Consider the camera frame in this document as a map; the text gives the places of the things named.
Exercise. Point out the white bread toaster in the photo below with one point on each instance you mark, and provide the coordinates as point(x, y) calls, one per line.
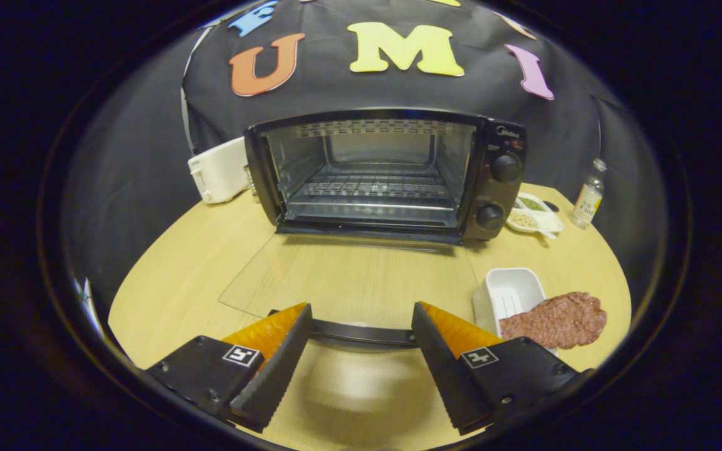
point(220, 172)

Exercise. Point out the small clear glass bottle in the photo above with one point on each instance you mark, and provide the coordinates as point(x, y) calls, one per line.
point(588, 200)

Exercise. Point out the black toaster oven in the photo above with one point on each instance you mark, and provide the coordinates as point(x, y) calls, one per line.
point(505, 188)

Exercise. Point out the white divided seasoning dish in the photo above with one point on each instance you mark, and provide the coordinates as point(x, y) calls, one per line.
point(533, 216)

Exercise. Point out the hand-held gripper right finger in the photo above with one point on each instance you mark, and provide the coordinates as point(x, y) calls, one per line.
point(445, 369)

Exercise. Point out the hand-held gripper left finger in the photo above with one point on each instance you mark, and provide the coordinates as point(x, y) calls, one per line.
point(276, 369)

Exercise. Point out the raw red steak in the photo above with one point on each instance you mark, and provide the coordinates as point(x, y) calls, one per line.
point(561, 319)

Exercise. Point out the white rectangular tray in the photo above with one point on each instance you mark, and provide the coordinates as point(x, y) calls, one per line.
point(511, 285)

